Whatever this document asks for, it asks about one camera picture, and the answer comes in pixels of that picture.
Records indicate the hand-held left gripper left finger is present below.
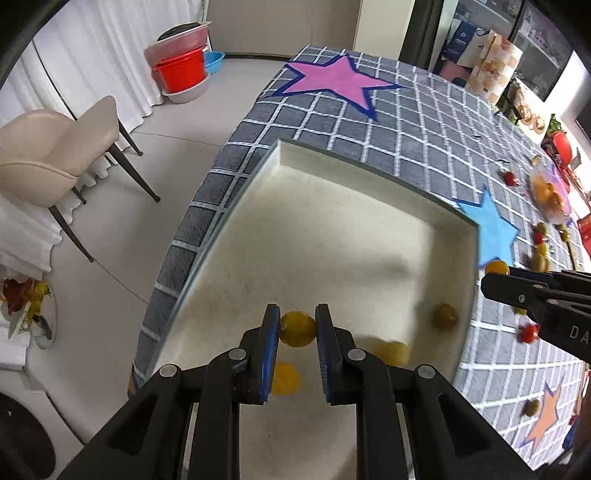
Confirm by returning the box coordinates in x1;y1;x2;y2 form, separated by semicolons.
60;304;281;480

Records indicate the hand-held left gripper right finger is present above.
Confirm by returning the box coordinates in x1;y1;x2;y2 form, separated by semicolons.
315;303;533;480

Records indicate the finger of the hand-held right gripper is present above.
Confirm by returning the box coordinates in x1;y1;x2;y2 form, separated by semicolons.
508;267;591;297
481;272;562;320

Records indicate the white square tray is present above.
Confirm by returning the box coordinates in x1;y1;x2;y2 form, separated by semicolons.
150;137;481;480

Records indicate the plate of fruit in plastic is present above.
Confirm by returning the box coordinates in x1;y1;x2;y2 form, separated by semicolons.
527;161;574;223

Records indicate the red flower pot with plant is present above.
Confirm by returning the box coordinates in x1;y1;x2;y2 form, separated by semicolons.
545;115;574;163

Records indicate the grey checked star tablecloth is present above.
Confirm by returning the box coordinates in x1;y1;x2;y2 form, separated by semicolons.
127;44;591;472

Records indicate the checked paper bag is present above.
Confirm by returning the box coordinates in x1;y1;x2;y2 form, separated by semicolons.
465;30;525;105

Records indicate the white and blue paper bag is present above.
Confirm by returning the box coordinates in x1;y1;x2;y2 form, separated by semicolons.
443;18;493;68

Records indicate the red and yellow flower decoration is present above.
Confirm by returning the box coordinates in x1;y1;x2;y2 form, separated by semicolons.
0;276;57;350

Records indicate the white washing machine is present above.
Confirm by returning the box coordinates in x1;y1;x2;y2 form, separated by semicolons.
0;364;85;480

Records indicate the white plastic basin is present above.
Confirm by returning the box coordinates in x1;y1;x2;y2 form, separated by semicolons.
161;75;211;104

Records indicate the red plastic basin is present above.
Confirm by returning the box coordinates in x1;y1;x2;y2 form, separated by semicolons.
154;47;206;93

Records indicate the blue plastic basin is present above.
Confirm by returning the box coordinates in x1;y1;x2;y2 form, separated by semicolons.
203;51;226;76

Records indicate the beige padded chair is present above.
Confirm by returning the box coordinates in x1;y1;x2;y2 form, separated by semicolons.
0;95;161;263

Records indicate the pink translucent plastic basin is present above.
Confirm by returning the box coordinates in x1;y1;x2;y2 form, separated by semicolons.
145;21;212;68

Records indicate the white curtain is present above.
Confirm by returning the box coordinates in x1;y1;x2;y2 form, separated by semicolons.
0;0;207;273

